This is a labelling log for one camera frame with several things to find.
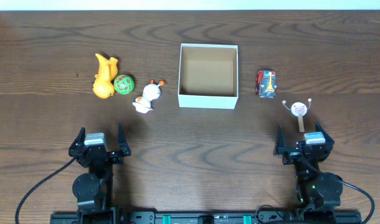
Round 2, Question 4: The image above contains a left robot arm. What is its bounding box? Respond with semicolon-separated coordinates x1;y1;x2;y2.
69;125;131;224

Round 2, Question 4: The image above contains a red grey toy car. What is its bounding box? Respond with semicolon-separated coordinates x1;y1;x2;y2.
255;70;277;98

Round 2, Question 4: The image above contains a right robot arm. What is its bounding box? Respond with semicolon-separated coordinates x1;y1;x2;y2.
273;122;343;218

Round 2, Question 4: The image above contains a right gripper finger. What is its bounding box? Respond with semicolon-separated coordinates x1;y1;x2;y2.
274;125;285;155
315;121;331;144

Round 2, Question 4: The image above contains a green number ball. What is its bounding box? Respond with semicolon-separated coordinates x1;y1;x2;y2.
113;75;135;95

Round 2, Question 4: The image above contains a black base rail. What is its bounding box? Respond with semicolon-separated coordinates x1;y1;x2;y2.
50;208;362;224

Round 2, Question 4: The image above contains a white cardboard box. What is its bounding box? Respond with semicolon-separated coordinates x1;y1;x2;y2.
178;43;239;110

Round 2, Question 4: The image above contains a wooden pig rattle drum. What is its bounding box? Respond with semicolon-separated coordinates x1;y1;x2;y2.
282;98;312;133

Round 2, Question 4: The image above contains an orange rubber dinosaur toy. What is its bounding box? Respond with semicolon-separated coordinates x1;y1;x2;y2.
93;54;118;99

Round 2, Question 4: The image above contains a white pink chicken toy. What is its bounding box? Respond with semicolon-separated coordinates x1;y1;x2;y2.
132;80;165;114

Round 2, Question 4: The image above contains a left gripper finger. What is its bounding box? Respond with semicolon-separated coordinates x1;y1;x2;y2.
118;124;128;151
72;127;85;150

